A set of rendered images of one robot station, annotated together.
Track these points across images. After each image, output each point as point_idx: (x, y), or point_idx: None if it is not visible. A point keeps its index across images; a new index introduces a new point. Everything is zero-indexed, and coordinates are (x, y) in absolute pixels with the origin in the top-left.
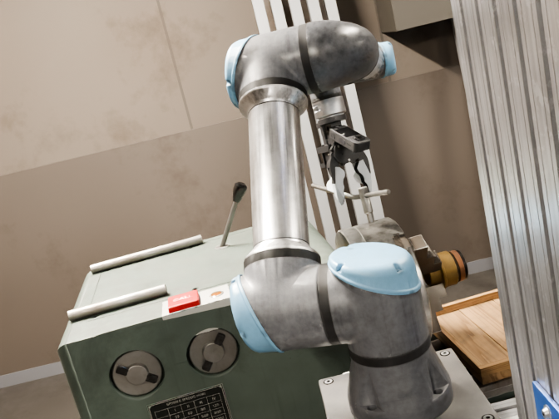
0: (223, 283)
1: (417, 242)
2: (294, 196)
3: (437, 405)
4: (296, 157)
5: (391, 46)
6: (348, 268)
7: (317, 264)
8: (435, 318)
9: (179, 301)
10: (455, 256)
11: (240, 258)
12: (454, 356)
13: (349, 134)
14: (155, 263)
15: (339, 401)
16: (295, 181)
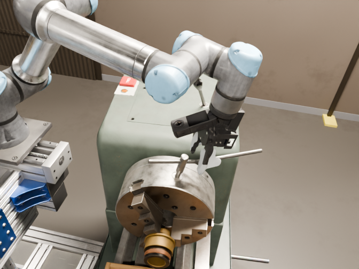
0: (138, 95)
1: (137, 198)
2: (24, 50)
3: None
4: (30, 40)
5: (150, 74)
6: None
7: (8, 72)
8: (142, 240)
9: (125, 79)
10: (150, 248)
11: (169, 106)
12: (8, 159)
13: (191, 119)
14: (208, 82)
15: (29, 122)
16: (26, 47)
